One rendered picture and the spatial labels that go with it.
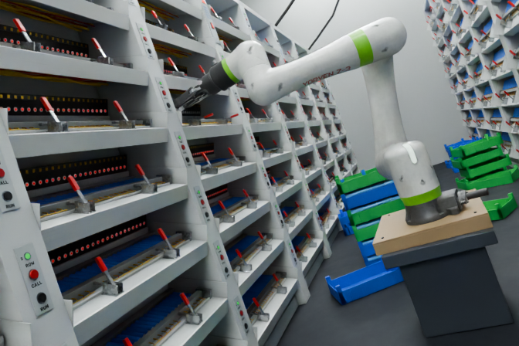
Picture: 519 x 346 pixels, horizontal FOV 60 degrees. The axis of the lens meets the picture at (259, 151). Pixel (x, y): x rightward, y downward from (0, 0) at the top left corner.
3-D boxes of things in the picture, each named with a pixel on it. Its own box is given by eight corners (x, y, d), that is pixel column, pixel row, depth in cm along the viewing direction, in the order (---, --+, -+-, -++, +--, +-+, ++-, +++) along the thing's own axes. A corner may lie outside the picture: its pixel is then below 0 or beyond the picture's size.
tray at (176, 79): (228, 95, 209) (228, 66, 208) (164, 87, 152) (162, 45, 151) (189, 96, 215) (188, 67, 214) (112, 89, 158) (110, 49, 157)
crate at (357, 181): (395, 171, 232) (389, 157, 232) (401, 174, 212) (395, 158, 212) (339, 190, 237) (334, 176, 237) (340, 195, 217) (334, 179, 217)
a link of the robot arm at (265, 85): (344, 47, 152) (344, 27, 142) (358, 73, 147) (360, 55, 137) (245, 89, 152) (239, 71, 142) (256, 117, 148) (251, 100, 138)
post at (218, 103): (310, 295, 214) (193, -33, 220) (306, 303, 205) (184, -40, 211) (273, 304, 220) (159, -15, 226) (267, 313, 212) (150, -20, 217)
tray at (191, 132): (242, 133, 209) (242, 113, 208) (182, 140, 151) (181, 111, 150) (203, 133, 215) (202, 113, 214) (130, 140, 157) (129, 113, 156)
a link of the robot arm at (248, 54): (265, 42, 155) (249, 28, 146) (278, 70, 150) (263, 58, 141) (232, 65, 160) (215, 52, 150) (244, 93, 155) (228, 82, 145)
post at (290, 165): (332, 252, 281) (242, 1, 286) (330, 257, 272) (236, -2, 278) (302, 261, 287) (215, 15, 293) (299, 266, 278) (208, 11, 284)
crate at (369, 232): (411, 215, 231) (405, 201, 232) (418, 222, 211) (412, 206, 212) (355, 233, 236) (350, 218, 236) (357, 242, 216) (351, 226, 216)
